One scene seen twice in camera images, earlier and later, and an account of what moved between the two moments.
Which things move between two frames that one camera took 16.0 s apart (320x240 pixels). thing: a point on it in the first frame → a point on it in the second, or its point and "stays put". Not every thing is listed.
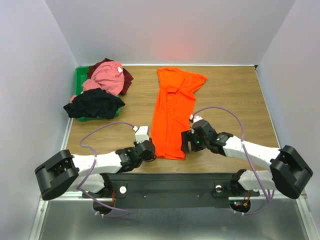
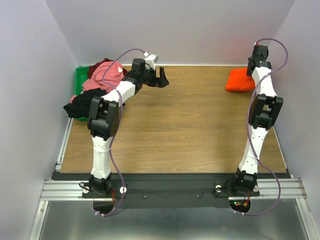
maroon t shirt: (128, 78) stays put
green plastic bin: (81, 74) stays put
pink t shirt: (107, 75) stays put
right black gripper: (186, 141) → (260, 50)
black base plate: (204, 190) stays put
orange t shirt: (174, 106) → (238, 80)
